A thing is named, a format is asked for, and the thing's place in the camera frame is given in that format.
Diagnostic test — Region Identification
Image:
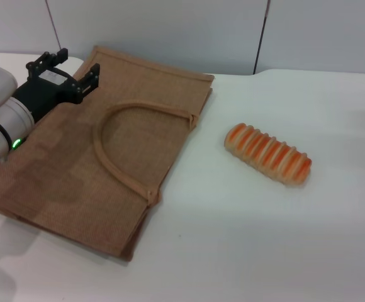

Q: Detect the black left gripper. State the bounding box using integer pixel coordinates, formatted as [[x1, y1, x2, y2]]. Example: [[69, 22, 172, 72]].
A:
[[11, 47, 102, 123]]

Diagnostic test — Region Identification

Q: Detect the brown jute handbag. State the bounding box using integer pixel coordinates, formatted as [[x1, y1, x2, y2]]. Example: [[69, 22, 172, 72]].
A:
[[0, 45, 215, 262]]

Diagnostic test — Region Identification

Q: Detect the orange striped bread loaf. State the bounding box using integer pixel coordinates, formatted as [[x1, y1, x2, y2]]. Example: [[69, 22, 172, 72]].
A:
[[223, 122, 313, 189]]

